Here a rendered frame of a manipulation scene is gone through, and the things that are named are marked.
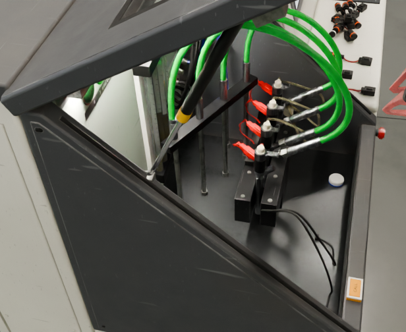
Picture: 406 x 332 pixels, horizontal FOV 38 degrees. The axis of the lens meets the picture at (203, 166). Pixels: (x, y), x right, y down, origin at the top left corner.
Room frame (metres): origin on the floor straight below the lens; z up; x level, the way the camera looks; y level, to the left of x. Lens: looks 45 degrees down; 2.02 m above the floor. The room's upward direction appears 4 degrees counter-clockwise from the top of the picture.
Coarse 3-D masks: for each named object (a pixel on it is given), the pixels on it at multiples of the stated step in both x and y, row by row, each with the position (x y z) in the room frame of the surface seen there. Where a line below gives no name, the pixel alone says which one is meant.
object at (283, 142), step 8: (272, 24) 1.02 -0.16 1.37; (288, 32) 1.01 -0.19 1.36; (208, 40) 1.05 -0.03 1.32; (208, 48) 1.05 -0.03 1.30; (200, 56) 1.06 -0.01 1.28; (200, 64) 1.05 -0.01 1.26; (336, 88) 0.97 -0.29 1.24; (336, 96) 0.97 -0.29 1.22; (200, 104) 1.06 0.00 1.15; (336, 104) 0.97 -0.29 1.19; (200, 112) 1.06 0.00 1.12; (336, 112) 0.97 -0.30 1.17; (336, 120) 0.97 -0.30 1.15; (312, 128) 0.99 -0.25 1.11; (320, 128) 0.98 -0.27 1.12; (296, 136) 0.99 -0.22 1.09; (304, 136) 0.98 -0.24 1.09; (312, 136) 0.98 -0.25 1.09; (280, 144) 1.00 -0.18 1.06; (288, 144) 1.00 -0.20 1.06
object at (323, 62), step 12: (252, 24) 0.94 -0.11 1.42; (276, 36) 0.93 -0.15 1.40; (288, 36) 0.93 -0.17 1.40; (300, 48) 0.92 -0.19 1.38; (180, 60) 0.98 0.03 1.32; (324, 60) 0.91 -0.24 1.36; (336, 72) 0.90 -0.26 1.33; (168, 96) 1.00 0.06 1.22; (348, 96) 0.89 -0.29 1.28; (168, 108) 1.00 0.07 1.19; (348, 108) 0.89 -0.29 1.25; (168, 120) 1.00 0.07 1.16; (348, 120) 0.88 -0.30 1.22; (336, 132) 0.89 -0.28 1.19
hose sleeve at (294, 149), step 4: (308, 140) 0.92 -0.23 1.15; (312, 140) 0.91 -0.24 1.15; (316, 140) 0.90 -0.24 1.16; (300, 144) 0.92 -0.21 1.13; (304, 144) 0.91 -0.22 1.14; (308, 144) 0.91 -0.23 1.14; (312, 144) 0.90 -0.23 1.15; (316, 144) 0.90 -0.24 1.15; (320, 144) 0.90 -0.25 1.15; (288, 148) 0.92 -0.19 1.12; (292, 148) 0.92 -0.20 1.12; (296, 148) 0.91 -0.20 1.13; (300, 148) 0.91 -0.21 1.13; (304, 148) 0.91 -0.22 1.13; (308, 148) 0.90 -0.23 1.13; (288, 152) 0.92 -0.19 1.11; (292, 152) 0.91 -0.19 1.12; (296, 152) 0.91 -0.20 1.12
